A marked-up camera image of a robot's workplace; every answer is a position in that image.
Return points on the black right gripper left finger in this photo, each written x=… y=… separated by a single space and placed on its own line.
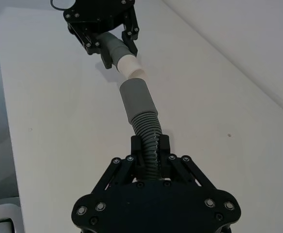
x=137 y=155

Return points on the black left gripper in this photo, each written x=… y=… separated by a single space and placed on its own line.
x=95 y=14

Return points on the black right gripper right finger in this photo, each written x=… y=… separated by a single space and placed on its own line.
x=164 y=155

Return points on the grey and white pipe fitting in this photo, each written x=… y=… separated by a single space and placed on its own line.
x=125 y=61

